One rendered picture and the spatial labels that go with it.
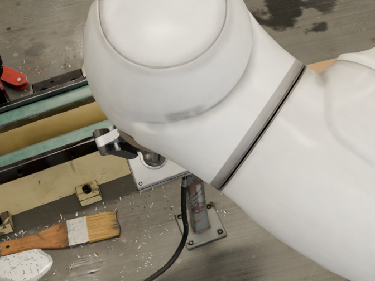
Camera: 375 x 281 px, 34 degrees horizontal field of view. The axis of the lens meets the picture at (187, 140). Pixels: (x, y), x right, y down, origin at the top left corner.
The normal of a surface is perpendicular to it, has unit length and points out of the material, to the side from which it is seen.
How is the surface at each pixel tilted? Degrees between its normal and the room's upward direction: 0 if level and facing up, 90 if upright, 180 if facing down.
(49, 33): 0
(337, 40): 0
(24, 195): 90
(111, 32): 39
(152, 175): 28
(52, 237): 0
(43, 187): 90
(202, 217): 90
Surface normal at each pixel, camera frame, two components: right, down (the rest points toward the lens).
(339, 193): -0.17, 0.14
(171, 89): 0.06, 0.79
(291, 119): 0.02, -0.20
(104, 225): -0.07, -0.58
